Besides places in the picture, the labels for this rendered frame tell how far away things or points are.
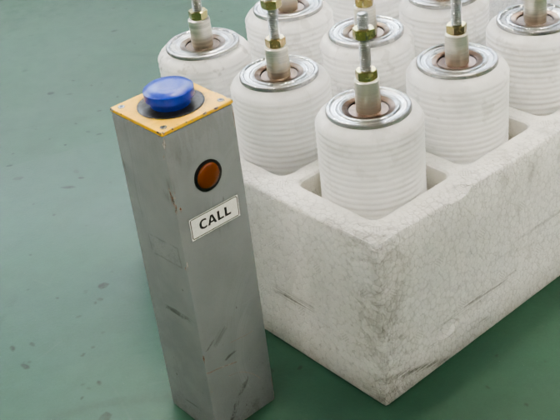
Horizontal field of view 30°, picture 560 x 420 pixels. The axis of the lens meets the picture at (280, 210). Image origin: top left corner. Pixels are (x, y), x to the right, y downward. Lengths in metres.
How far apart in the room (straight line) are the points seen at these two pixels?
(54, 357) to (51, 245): 0.21
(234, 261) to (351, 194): 0.12
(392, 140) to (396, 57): 0.17
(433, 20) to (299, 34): 0.14
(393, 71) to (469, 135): 0.11
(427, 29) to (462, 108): 0.17
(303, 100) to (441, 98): 0.12
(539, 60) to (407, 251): 0.26
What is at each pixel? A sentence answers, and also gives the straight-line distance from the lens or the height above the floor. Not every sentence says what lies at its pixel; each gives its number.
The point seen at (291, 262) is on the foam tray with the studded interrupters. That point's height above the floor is 0.11.
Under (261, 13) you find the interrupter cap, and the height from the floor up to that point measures 0.25.
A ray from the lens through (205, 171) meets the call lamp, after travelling 0.82.
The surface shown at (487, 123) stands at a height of 0.21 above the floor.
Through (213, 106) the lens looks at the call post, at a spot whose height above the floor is 0.31.
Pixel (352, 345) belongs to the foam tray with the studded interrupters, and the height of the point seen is 0.05.
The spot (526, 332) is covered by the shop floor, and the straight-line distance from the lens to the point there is 1.06.
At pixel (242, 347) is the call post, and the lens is 0.93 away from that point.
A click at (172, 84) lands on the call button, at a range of 0.82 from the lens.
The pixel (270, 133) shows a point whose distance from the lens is 0.98.
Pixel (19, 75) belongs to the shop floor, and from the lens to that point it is 1.75.
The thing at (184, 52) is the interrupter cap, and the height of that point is 0.25.
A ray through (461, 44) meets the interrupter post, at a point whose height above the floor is 0.27.
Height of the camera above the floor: 0.67
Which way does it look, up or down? 32 degrees down
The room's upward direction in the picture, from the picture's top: 7 degrees counter-clockwise
